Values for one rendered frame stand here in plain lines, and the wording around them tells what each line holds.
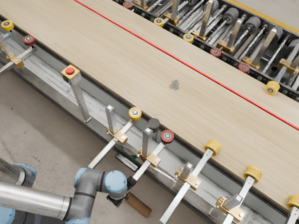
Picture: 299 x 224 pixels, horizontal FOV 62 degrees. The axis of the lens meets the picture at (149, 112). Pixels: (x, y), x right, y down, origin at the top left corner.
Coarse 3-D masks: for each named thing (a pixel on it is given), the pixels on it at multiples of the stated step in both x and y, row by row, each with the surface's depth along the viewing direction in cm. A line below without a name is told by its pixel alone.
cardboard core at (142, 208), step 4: (132, 196) 210; (128, 200) 209; (132, 200) 208; (136, 200) 208; (140, 200) 210; (132, 204) 208; (136, 204) 206; (140, 204) 206; (144, 204) 208; (136, 208) 207; (140, 208) 205; (144, 208) 205; (148, 208) 206; (140, 212) 206; (144, 212) 204; (148, 212) 204; (144, 216) 206
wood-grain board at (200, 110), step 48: (0, 0) 204; (48, 0) 206; (96, 0) 209; (48, 48) 183; (96, 48) 182; (144, 48) 184; (192, 48) 186; (144, 96) 162; (192, 96) 164; (192, 144) 146; (240, 144) 148; (288, 144) 149; (288, 192) 135
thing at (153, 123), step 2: (150, 120) 122; (152, 120) 122; (154, 120) 122; (156, 120) 122; (150, 122) 122; (152, 122) 122; (154, 122) 122; (156, 122) 122; (158, 122) 122; (150, 124) 121; (152, 124) 121; (154, 124) 121; (156, 124) 121; (158, 124) 121; (150, 126) 120; (152, 126) 121; (154, 126) 121; (156, 126) 121
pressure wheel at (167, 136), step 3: (162, 132) 149; (165, 132) 149; (168, 132) 149; (171, 132) 149; (162, 135) 148; (165, 135) 148; (168, 135) 148; (171, 135) 148; (162, 138) 147; (165, 138) 147; (168, 138) 147; (171, 138) 147; (162, 141) 148; (165, 141) 146; (168, 141) 146; (171, 141) 147
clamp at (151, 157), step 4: (140, 148) 147; (140, 152) 146; (144, 156) 145; (148, 156) 145; (152, 156) 145; (156, 156) 145; (148, 160) 144; (152, 160) 144; (160, 160) 145; (152, 164) 145; (156, 164) 142
